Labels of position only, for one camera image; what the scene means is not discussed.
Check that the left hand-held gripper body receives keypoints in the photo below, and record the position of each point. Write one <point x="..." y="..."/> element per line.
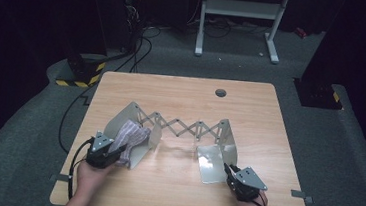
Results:
<point x="102" y="142"/>

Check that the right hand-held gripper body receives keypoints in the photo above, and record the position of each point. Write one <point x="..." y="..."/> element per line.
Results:
<point x="251" y="179"/>

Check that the striped purple-white cloth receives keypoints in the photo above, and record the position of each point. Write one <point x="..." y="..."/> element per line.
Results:
<point x="129" y="138"/>

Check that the expandable grey metal bookend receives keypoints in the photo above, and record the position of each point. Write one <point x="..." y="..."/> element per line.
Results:
<point x="119" y="119"/>

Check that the person's left hand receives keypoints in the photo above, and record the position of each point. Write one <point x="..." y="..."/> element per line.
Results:
<point x="92" y="182"/>

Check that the grey tape strip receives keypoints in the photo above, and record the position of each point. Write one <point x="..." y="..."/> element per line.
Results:
<point x="300" y="194"/>
<point x="61" y="177"/>

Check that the black-yellow striped stand base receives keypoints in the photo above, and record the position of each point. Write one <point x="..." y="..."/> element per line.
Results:
<point x="83" y="71"/>

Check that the grey round table grommet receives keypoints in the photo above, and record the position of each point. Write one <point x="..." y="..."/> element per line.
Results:
<point x="220" y="93"/>

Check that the black stand base yellow mark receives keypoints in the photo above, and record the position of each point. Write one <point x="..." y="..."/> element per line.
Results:
<point x="315" y="94"/>

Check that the black equipment rack red light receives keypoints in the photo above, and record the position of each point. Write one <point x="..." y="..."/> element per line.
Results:
<point x="133" y="15"/>

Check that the small red floor object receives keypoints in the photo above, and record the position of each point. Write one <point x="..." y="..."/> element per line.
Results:
<point x="300" y="32"/>

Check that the white metal stand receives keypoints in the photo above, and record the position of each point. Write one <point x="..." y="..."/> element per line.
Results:
<point x="241" y="8"/>

